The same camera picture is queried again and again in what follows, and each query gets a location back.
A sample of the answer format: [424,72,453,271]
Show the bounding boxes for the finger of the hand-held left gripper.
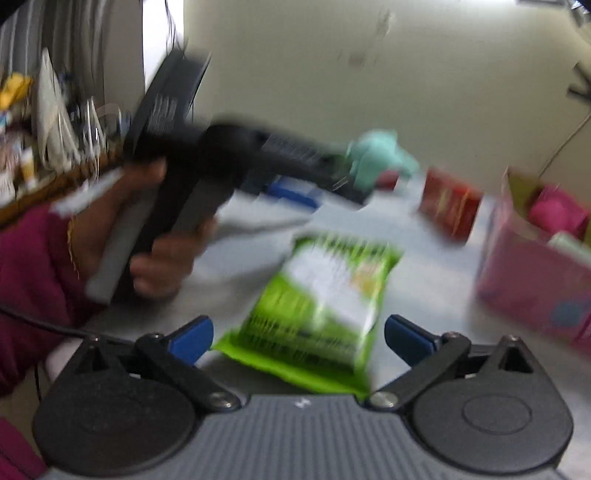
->
[265,131,354,174]
[274,161,372,207]

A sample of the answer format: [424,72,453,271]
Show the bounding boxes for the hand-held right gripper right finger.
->
[367,314,550,414]

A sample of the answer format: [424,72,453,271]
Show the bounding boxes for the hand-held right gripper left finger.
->
[60,316,241,414]

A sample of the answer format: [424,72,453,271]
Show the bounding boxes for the teal plush toy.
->
[344,129,421,192]

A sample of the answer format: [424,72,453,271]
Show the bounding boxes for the green snack packet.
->
[210,233,404,400]

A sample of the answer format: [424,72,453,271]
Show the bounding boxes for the gold metal tin box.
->
[475,167,591,357]

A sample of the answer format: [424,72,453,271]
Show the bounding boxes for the red box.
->
[418,167,484,244]

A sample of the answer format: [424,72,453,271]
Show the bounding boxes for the person's left forearm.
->
[0,203,109,398]

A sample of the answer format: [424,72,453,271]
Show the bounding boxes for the person's left hand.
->
[69,157,219,301]

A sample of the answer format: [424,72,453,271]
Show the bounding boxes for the blue box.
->
[264,181,320,212]

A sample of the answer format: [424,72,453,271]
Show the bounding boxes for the white plastic bag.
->
[36,47,77,171]

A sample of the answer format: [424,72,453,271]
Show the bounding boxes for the pink pouch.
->
[529,185,590,241]

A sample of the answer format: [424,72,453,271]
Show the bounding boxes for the yellow packet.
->
[0,73,34,110]

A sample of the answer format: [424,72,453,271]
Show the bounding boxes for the maroon clothing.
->
[0,415,48,480]

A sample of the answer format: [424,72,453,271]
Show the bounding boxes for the black tape cross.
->
[566,62,591,101]

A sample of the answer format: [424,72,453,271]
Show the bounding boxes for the gold bracelet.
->
[66,216,83,281]

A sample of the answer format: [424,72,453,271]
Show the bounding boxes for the black cable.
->
[0,305,136,346]

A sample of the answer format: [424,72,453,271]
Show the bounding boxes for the white wall cable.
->
[537,111,591,180]

